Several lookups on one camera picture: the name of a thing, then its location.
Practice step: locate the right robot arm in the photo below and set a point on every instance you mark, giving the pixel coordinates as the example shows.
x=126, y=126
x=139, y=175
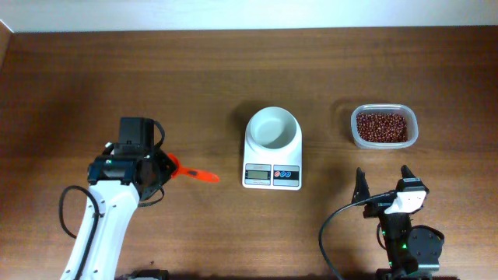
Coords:
x=413, y=251

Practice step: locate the white round bowl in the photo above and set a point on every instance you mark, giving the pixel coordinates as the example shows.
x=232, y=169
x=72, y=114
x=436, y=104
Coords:
x=272, y=129

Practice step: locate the white digital kitchen scale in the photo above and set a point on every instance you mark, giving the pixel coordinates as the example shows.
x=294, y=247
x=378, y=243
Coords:
x=273, y=170

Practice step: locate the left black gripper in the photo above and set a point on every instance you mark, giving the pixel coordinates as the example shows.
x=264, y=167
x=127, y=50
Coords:
x=169, y=166

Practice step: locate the red beans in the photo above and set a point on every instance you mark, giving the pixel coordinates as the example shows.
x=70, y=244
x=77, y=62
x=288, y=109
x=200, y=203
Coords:
x=382, y=127

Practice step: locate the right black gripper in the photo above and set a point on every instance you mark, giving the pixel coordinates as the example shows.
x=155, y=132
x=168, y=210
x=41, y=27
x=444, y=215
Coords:
x=362, y=190

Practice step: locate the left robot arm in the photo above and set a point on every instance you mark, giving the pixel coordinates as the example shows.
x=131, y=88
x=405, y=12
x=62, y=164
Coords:
x=110, y=206

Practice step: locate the clear plastic container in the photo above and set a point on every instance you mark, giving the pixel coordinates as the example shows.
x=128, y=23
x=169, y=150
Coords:
x=410, y=130

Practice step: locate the orange measuring scoop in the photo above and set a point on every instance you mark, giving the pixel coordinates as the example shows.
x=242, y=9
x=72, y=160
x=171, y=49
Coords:
x=201, y=175

